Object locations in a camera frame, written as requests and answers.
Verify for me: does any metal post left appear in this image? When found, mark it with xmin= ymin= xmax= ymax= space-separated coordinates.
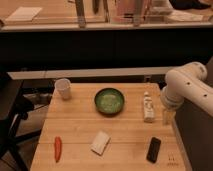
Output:
xmin=75 ymin=0 xmax=86 ymax=28

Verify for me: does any red pepper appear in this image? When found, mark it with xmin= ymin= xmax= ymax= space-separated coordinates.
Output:
xmin=54 ymin=137 xmax=62 ymax=163

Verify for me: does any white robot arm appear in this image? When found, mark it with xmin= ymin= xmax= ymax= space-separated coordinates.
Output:
xmin=160 ymin=62 xmax=213 ymax=125

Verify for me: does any green ceramic bowl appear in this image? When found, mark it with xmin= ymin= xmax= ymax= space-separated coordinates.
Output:
xmin=94 ymin=88 xmax=125 ymax=116

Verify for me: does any white papers top right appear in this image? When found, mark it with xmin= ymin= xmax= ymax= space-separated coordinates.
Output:
xmin=166 ymin=10 xmax=203 ymax=22

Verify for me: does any metal post right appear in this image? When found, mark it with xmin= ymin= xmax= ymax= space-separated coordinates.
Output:
xmin=133 ymin=0 xmax=143 ymax=27

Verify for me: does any black office chair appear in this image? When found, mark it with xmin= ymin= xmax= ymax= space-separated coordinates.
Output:
xmin=0 ymin=72 xmax=41 ymax=171

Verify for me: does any metal post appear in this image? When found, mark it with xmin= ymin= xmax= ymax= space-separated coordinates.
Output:
xmin=75 ymin=0 xmax=86 ymax=28
xmin=133 ymin=0 xmax=143 ymax=27

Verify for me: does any white sponge block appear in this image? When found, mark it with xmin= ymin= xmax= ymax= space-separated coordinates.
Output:
xmin=91 ymin=131 xmax=110 ymax=155

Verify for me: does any black smartphone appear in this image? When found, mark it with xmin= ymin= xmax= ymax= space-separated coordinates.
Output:
xmin=146 ymin=137 xmax=161 ymax=163

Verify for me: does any white paper sheet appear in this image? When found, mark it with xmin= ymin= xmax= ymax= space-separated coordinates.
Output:
xmin=6 ymin=6 xmax=42 ymax=22

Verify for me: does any white tube bottle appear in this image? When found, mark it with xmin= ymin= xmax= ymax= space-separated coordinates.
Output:
xmin=143 ymin=92 xmax=155 ymax=123

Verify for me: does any white paper cup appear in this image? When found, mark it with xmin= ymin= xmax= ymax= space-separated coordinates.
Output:
xmin=54 ymin=78 xmax=71 ymax=100

